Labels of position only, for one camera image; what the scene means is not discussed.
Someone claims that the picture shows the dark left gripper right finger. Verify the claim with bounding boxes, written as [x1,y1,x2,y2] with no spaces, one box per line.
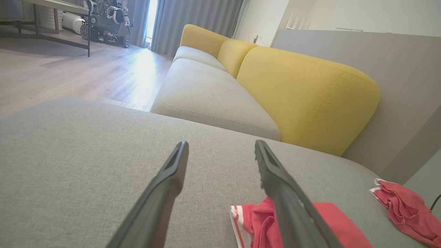
[255,140,343,248]

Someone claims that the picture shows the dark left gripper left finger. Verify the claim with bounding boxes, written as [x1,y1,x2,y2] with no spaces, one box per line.
[106,141,189,248]

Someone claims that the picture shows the red jersey with white sleeves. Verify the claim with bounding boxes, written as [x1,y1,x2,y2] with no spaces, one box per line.
[230,196,373,248]

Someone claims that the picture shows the red shorts with white stripes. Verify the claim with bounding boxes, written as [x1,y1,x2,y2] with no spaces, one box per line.
[369,178,441,248]

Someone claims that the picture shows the long cream sofa seat cushion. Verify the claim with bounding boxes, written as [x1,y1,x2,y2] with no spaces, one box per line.
[150,58,281,141]

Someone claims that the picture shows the large yellow sofa back cushion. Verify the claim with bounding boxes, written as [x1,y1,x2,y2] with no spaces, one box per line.
[236,46,380,157]

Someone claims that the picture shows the short cream sofa seat cushion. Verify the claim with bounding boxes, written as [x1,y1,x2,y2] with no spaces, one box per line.
[172,46,228,72]

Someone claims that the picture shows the small yellow sofa back cushion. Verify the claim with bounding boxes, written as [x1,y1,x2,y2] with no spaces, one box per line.
[217,38,259,79]

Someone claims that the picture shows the long yellow sofa back cushion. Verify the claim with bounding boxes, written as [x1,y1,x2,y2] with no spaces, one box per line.
[180,24,230,59]

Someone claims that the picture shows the wheeled robot with red head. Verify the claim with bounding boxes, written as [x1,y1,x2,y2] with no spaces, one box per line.
[79,0,134,49]

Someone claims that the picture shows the grey pleated curtain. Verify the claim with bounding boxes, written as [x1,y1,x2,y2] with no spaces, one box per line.
[151,0,246,57]
[127,0,150,47]

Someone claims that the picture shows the white cylinder appliance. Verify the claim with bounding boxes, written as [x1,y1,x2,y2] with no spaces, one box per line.
[62,12,86,35]

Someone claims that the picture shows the white table with black legs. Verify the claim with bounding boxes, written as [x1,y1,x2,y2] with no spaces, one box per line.
[21,0,92,57]

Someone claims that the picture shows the pale green media cabinet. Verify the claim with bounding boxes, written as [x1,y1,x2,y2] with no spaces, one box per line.
[0,0,35,35]

